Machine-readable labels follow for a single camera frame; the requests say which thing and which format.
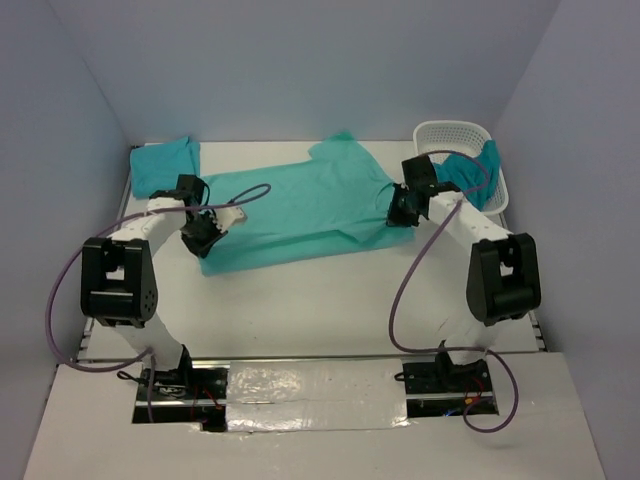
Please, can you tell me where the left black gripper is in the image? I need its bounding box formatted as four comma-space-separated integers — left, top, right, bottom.
179, 211, 228, 259

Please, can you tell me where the light green t shirt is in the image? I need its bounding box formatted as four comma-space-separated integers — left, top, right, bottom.
200, 132, 414, 276

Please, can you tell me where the dark teal t shirt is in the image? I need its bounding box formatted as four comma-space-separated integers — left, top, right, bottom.
434, 140, 501, 210

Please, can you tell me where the turquoise t shirt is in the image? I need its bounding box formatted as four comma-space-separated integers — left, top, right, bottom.
130, 136, 200, 199

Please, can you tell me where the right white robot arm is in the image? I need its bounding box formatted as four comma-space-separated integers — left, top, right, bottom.
386, 153, 541, 391

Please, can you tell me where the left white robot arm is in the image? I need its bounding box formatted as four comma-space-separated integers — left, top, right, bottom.
80, 174, 226, 399

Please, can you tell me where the white plastic laundry basket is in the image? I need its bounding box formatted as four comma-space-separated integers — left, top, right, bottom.
413, 120, 509, 216

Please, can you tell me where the silver tape patch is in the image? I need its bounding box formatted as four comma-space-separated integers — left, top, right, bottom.
226, 359, 409, 433

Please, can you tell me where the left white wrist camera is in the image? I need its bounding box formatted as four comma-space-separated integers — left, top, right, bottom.
214, 207, 248, 232

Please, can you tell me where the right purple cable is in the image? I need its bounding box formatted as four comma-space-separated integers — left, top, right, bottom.
389, 149, 521, 434

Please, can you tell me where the purple cable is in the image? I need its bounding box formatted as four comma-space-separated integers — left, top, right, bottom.
389, 149, 521, 434
45, 183, 274, 426

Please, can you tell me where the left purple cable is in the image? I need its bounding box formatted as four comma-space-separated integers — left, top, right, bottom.
45, 183, 274, 426

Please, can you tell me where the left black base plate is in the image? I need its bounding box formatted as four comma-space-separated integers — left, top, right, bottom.
118, 367, 229, 433

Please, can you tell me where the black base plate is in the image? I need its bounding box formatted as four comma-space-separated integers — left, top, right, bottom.
394, 354, 498, 419
118, 367, 229, 433

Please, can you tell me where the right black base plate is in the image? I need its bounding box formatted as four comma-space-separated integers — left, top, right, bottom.
394, 354, 498, 419

